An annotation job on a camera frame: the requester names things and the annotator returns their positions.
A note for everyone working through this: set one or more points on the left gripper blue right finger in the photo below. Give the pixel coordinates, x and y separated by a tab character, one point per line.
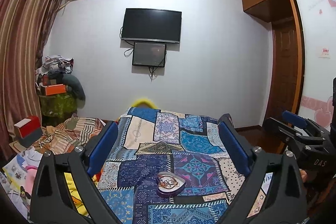
285	201

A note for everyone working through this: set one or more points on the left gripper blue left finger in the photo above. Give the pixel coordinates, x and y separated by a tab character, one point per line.
51	201

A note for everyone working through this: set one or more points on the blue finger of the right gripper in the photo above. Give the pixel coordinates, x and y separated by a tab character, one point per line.
290	136
295	120

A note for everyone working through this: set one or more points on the silver charm jewelry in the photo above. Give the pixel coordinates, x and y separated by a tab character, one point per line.
167	182

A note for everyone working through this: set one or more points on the purple heart-shaped jewelry box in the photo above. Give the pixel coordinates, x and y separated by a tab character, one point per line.
167	193

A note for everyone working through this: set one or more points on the right hand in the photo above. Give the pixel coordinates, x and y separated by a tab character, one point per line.
303	175

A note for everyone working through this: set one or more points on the yellow blanket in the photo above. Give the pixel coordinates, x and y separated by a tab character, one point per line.
75	195

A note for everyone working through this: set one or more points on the brown wooden door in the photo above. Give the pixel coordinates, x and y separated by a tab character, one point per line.
285	82

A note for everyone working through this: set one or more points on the striped orange quilt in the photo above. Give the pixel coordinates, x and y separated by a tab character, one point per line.
73	132

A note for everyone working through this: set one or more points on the red white box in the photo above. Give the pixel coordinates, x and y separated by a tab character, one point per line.
28	131

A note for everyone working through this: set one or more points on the orange box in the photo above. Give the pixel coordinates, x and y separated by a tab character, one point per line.
53	89

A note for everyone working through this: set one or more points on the white sliding wardrobe door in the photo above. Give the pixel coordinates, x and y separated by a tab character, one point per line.
318	25

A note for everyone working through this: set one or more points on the blue patchwork bedspread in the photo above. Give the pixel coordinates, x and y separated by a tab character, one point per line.
151	141

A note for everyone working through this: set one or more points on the dark green pillow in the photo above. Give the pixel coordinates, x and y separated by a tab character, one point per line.
75	85

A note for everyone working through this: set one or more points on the yellow plastic chair top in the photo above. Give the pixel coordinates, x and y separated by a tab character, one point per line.
144	102

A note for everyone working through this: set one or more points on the pile of clothes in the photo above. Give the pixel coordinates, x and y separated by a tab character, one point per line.
53	68

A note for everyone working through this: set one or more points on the striped red beige curtain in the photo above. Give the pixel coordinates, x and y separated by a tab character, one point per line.
25	29

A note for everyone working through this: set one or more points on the small black wall monitor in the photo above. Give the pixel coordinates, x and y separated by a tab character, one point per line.
149	54

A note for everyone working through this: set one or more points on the large black wall television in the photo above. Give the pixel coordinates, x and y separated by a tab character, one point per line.
152	25

